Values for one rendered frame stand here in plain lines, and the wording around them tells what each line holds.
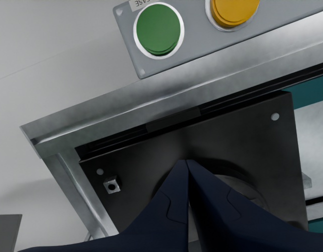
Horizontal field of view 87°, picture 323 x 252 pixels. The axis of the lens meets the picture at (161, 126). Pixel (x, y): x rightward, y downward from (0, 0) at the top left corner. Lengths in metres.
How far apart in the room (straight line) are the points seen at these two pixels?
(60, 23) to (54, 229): 0.41
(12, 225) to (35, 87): 0.20
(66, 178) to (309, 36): 0.31
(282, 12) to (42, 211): 0.51
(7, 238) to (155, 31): 0.26
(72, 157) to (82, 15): 0.20
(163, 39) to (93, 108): 0.10
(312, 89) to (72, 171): 0.29
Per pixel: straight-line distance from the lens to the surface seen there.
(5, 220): 0.26
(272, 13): 0.21
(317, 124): 0.31
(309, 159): 0.33
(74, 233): 0.49
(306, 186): 0.28
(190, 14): 0.19
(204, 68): 0.19
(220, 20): 0.18
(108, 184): 0.21
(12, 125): 0.40
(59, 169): 0.25
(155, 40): 0.17
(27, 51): 0.36
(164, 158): 0.20
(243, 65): 0.21
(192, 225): 0.23
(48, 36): 0.34
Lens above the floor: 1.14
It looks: 72 degrees down
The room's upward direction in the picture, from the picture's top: 176 degrees counter-clockwise
